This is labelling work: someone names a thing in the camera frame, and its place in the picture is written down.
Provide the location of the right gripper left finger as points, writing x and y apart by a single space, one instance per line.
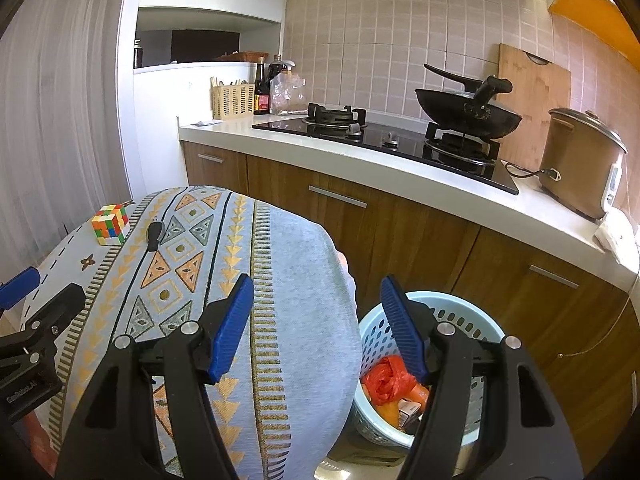
230 318

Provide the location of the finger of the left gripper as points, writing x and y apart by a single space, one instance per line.
17 288
59 311

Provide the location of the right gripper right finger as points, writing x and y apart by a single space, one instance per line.
410 325

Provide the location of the red plastic bag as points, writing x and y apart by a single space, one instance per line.
388 380

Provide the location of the white milk carton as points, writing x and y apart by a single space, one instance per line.
409 415

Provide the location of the orange peel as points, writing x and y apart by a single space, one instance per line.
389 411

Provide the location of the light blue trash basket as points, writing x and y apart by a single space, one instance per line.
379 345

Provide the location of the wooden kitchen cabinet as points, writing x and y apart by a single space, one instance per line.
580 329

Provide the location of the patterned tablecloth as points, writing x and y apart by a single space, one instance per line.
285 400

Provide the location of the rubiks cube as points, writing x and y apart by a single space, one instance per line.
111 225

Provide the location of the black car key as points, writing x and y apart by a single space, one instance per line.
154 234

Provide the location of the black gas stove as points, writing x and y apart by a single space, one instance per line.
467 156

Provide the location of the wicker basket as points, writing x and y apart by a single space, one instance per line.
231 100

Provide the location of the clear plastic bag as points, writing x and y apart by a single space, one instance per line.
288 94

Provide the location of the dark soy sauce bottle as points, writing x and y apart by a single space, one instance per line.
261 90

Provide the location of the black wok pan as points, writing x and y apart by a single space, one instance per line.
472 111

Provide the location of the wooden cutting board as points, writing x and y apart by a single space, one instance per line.
538 86

